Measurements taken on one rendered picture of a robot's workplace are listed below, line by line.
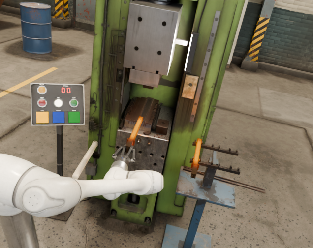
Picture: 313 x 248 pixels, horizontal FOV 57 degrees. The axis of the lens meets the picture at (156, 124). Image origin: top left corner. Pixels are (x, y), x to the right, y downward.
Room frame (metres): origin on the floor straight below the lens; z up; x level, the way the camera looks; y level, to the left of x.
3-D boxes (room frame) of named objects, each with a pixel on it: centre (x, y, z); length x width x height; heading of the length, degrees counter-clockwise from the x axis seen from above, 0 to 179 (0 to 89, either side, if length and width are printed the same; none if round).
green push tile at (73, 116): (1.70, 0.56, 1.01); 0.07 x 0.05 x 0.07; 112
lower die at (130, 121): (2.04, 0.12, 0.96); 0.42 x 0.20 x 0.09; 177
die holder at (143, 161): (2.05, 0.07, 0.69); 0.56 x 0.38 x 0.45; 177
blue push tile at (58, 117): (1.66, 0.65, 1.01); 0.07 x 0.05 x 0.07; 112
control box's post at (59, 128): (1.78, 0.69, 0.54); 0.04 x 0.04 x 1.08; 87
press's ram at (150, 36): (2.04, 0.08, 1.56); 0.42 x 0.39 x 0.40; 177
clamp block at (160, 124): (1.88, -0.05, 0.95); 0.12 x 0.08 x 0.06; 177
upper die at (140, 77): (2.04, 0.12, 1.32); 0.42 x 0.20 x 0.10; 177
